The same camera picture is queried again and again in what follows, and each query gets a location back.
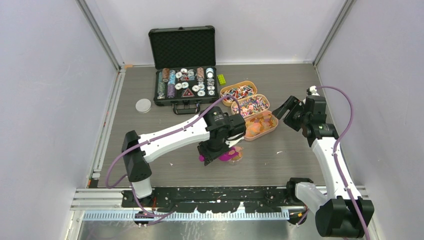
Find clear round plastic jar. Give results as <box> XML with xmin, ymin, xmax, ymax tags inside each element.
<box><xmin>228</xmin><ymin>146</ymin><xmax>243</xmax><ymax>165</ymax></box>

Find black poker chip case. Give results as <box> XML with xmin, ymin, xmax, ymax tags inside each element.
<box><xmin>148</xmin><ymin>25</ymin><xmax>220</xmax><ymax>115</ymax></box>

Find orange tray with lollipops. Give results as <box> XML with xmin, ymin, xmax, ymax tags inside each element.
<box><xmin>220</xmin><ymin>80</ymin><xmax>258</xmax><ymax>100</ymax></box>

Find pink tray popsicle candies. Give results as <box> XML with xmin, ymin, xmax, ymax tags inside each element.
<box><xmin>244</xmin><ymin>110</ymin><xmax>279</xmax><ymax>141</ymax></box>

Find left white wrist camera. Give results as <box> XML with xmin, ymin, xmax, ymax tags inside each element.
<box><xmin>225</xmin><ymin>131</ymin><xmax>246</xmax><ymax>142</ymax></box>

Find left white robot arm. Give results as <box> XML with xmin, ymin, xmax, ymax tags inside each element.
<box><xmin>122</xmin><ymin>106</ymin><xmax>247</xmax><ymax>207</ymax></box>

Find magenta plastic scoop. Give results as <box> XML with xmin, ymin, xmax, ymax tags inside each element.
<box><xmin>217</xmin><ymin>147</ymin><xmax>233</xmax><ymax>162</ymax></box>

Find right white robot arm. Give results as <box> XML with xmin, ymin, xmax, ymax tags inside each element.
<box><xmin>272</xmin><ymin>95</ymin><xmax>375</xmax><ymax>239</ymax></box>

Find beige tray swirl lollipops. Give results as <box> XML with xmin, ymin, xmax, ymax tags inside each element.
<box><xmin>231</xmin><ymin>94</ymin><xmax>270</xmax><ymax>118</ymax></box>

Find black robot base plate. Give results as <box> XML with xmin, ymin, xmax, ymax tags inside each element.
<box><xmin>121</xmin><ymin>186</ymin><xmax>308</xmax><ymax>214</ymax></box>

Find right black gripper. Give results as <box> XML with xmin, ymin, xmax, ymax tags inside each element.
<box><xmin>272</xmin><ymin>95</ymin><xmax>310</xmax><ymax>132</ymax></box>

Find yellow-green small block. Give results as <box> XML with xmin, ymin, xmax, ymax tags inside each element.
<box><xmin>217</xmin><ymin>74</ymin><xmax>226</xmax><ymax>86</ymax></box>

